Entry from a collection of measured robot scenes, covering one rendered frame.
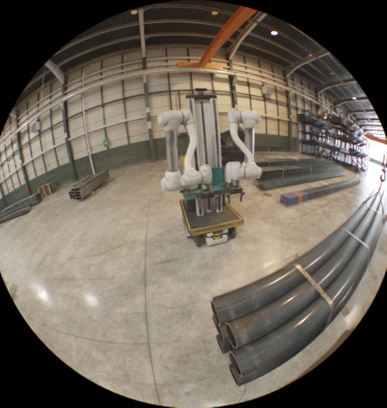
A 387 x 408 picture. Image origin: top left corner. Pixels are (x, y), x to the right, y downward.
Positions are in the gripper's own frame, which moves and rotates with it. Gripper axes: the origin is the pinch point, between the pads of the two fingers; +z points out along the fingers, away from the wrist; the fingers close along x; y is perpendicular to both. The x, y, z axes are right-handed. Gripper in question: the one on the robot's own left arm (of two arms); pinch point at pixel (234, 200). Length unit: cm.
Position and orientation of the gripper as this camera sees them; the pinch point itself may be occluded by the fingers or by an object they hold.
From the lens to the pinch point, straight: 143.0
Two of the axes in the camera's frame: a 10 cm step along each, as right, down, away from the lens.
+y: 1.9, 4.2, -8.9
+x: 9.8, -1.7, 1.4
